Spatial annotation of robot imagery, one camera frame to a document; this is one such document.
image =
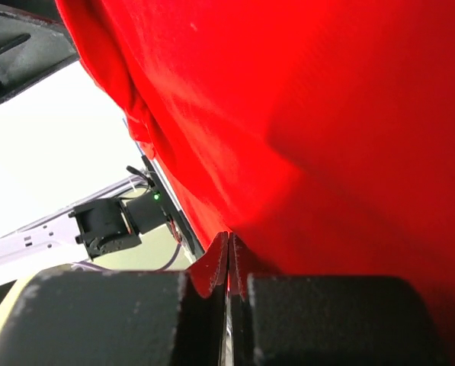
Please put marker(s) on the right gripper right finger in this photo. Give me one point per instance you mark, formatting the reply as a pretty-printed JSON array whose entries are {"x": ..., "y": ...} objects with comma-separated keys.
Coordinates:
[{"x": 326, "y": 319}]

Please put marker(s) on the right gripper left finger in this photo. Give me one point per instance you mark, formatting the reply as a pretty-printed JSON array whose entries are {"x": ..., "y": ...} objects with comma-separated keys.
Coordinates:
[{"x": 121, "y": 317}]

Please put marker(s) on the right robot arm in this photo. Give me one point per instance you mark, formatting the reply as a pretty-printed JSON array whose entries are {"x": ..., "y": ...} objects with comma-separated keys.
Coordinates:
[{"x": 228, "y": 308}]

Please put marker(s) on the red t shirt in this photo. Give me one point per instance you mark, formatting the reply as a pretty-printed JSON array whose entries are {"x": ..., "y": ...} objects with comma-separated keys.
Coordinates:
[{"x": 321, "y": 133}]

